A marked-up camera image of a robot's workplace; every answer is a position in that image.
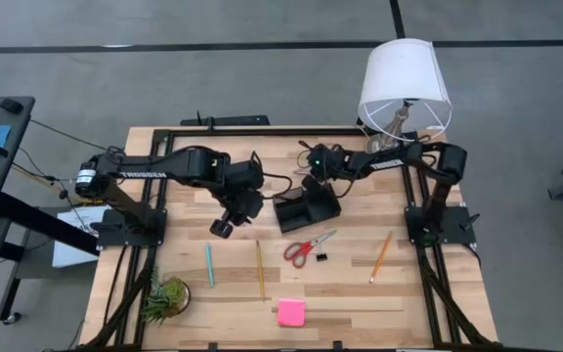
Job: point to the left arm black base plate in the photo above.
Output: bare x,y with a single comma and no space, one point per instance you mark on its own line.
130,238

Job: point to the pink sticky note pad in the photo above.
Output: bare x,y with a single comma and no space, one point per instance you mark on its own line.
291,313

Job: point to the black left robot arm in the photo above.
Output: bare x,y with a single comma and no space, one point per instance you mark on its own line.
188,166

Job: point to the orange pencil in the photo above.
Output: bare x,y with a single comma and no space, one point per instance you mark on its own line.
380,258

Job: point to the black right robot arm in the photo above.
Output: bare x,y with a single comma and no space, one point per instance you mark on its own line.
384,163

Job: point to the black caster wheel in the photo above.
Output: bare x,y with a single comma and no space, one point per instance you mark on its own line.
12,319

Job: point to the black desk organizer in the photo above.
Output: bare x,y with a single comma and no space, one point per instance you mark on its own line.
306,215

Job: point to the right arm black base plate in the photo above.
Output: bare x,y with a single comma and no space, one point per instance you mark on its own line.
457,230

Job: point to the white paper sheet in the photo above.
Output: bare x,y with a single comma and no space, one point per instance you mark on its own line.
69,255

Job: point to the yellow pencil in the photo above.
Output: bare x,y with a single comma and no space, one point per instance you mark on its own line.
261,269

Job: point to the black box behind table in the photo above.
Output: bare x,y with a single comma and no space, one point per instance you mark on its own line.
232,120

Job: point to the black aluminium table frame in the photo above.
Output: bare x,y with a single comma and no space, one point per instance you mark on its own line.
272,132

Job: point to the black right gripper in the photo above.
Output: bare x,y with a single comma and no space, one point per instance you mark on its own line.
340,163

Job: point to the potted succulent plant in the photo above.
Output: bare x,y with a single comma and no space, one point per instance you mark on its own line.
166,295

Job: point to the black computer mouse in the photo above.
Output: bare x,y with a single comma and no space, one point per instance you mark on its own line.
12,105

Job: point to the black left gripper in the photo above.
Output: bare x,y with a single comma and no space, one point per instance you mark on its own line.
247,205

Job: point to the table lamp white shade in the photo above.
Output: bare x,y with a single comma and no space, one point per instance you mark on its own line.
399,73

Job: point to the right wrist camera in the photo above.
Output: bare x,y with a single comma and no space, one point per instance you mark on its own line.
318,159

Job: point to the teal pen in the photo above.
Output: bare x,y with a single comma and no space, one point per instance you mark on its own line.
209,264

